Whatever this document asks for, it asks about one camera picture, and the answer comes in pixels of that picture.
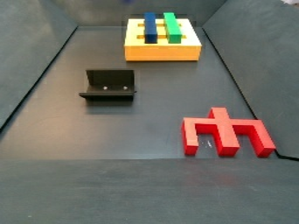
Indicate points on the black angle fixture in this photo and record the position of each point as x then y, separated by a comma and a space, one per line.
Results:
110, 85

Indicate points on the yellow slotted board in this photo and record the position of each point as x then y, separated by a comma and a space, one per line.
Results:
139, 51

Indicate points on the red E-shaped block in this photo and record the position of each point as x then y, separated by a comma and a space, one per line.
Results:
224, 128

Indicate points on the green bar block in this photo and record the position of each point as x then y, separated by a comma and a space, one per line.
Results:
172, 28

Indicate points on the blue bar block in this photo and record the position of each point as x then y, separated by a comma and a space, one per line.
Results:
150, 28

